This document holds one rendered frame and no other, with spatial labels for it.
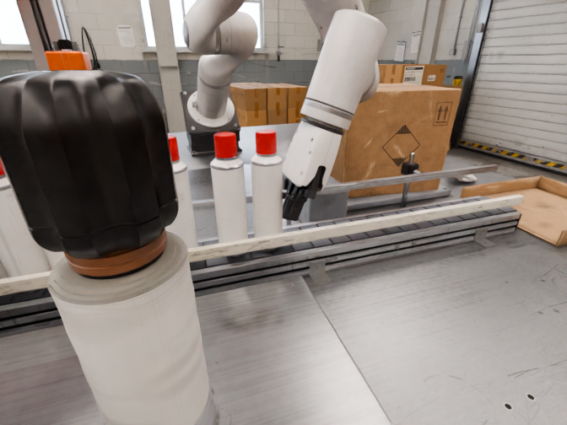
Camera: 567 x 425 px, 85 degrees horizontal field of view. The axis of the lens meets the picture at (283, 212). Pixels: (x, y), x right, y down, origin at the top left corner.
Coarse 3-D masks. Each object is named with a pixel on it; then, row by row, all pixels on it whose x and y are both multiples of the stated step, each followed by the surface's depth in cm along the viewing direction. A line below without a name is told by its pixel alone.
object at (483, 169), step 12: (468, 168) 71; (480, 168) 72; (492, 168) 73; (360, 180) 64; (372, 180) 64; (384, 180) 65; (396, 180) 66; (408, 180) 67; (420, 180) 68; (324, 192) 61; (192, 204) 54; (204, 204) 54
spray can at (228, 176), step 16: (224, 144) 46; (224, 160) 47; (240, 160) 48; (224, 176) 47; (240, 176) 48; (224, 192) 48; (240, 192) 49; (224, 208) 49; (240, 208) 50; (224, 224) 51; (240, 224) 51; (224, 240) 52
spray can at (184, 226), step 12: (180, 168) 46; (180, 180) 46; (180, 192) 46; (180, 204) 47; (180, 216) 48; (192, 216) 50; (168, 228) 49; (180, 228) 49; (192, 228) 50; (192, 240) 51
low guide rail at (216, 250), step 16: (432, 208) 63; (448, 208) 63; (464, 208) 64; (480, 208) 66; (336, 224) 57; (352, 224) 57; (368, 224) 58; (384, 224) 59; (400, 224) 60; (240, 240) 52; (256, 240) 52; (272, 240) 53; (288, 240) 54; (304, 240) 55; (192, 256) 49; (208, 256) 50; (48, 272) 44; (0, 288) 42; (16, 288) 43; (32, 288) 43
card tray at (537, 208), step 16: (464, 192) 87; (480, 192) 89; (496, 192) 91; (512, 192) 92; (528, 192) 92; (544, 192) 92; (560, 192) 90; (528, 208) 82; (544, 208) 82; (560, 208) 82; (528, 224) 74; (544, 224) 74; (560, 224) 74; (544, 240) 68; (560, 240) 65
